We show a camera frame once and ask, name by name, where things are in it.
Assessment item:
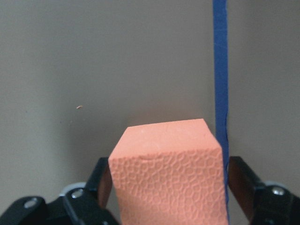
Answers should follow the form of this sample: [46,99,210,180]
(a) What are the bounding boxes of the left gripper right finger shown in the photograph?
[228,156,300,225]

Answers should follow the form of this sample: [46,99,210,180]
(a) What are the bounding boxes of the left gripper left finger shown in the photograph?
[63,157,117,225]

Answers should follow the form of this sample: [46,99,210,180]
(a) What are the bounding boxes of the orange foam cube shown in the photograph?
[108,119,228,225]

